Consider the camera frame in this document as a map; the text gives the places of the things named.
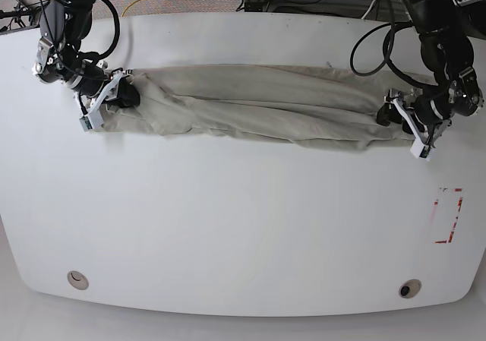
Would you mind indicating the right table grommet hole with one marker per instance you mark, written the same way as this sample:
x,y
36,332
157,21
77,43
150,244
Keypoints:
x,y
410,288

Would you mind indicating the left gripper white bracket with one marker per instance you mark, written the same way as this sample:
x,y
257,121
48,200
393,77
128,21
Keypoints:
x,y
396,110

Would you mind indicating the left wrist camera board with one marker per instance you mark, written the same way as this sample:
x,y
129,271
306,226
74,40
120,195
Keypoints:
x,y
426,153

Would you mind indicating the beige T-shirt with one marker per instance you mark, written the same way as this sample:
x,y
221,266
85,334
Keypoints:
x,y
322,108

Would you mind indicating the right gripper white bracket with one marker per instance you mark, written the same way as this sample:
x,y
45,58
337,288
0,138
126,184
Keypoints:
x,y
117,92

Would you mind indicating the table grommet hole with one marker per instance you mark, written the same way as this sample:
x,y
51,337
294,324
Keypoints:
x,y
410,288
77,280

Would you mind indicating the red tape rectangle marking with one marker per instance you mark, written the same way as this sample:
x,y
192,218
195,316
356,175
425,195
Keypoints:
x,y
445,214

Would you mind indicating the left table grommet hole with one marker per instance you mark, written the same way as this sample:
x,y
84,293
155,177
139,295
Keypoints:
x,y
77,280

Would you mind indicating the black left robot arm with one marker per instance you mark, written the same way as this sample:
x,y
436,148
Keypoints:
x,y
447,52

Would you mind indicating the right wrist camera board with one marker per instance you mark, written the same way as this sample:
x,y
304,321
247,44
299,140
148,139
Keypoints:
x,y
85,123

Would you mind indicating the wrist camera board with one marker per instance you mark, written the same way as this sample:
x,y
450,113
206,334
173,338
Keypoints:
x,y
426,153
85,123

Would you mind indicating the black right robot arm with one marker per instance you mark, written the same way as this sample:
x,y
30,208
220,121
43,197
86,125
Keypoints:
x,y
63,25

